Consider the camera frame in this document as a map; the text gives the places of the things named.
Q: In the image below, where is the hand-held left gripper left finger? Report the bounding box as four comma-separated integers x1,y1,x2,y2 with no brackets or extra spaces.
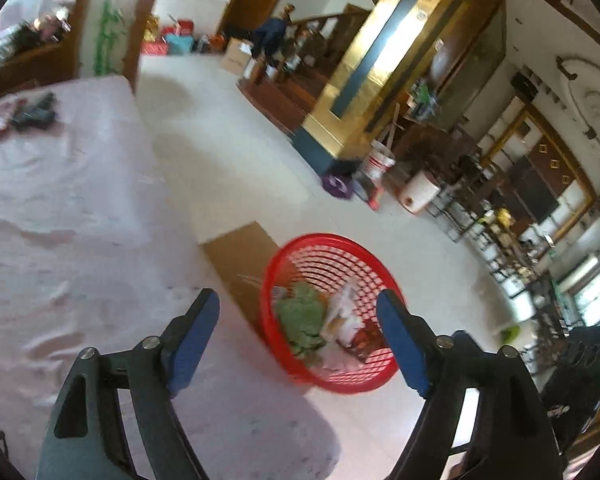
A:
35,288,220,480

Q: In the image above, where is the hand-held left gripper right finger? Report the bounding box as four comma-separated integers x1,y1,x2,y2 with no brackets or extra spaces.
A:
377,290,566,480

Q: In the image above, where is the white plastic bag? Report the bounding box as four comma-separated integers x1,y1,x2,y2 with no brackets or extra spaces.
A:
322,280,363,348

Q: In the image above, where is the green plastic bag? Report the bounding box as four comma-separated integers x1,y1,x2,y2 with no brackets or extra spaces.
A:
274,282,329,361

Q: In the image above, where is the red plastic basket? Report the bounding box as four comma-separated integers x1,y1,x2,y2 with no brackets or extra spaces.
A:
260,233,408,394

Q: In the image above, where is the flat cardboard sheet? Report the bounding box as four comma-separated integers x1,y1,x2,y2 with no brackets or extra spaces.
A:
201,221,281,336

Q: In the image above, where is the white cylindrical appliance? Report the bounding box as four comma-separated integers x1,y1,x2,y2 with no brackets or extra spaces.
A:
400,171,441,216

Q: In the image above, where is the dustpan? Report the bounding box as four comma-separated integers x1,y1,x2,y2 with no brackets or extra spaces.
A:
359,179,387,212

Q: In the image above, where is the pink tablecloth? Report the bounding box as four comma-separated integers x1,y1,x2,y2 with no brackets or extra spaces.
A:
0,75,342,480

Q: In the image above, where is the purple item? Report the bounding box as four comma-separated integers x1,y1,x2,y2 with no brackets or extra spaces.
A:
321,172,355,200

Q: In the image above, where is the white bucket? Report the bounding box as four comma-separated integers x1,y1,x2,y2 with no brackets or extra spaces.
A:
362,141,397,186

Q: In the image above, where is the potted plant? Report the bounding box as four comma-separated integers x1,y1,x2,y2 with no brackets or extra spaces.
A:
411,79,440,118

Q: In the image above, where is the black hand tool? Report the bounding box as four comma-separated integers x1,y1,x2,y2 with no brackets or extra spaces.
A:
10,92,60,131

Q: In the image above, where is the wooden staircase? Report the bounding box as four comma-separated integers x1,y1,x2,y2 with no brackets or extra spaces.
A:
237,4,376,137

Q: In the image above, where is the gold pillar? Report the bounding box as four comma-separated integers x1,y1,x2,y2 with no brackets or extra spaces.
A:
294,0,496,173

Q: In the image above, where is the brown cardboard box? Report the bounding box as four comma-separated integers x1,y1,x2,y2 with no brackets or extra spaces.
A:
220,37,255,77

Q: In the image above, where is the teal box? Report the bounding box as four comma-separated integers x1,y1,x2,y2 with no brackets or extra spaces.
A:
166,34,195,55

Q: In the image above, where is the bamboo painted panel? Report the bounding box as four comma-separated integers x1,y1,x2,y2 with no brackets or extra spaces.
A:
92,0,131,77

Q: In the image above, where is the person in dark clothes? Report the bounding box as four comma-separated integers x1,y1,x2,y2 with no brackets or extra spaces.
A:
252,5,296,58

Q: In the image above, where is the wooden sideboard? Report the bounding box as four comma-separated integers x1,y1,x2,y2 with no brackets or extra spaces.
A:
0,30,81,106

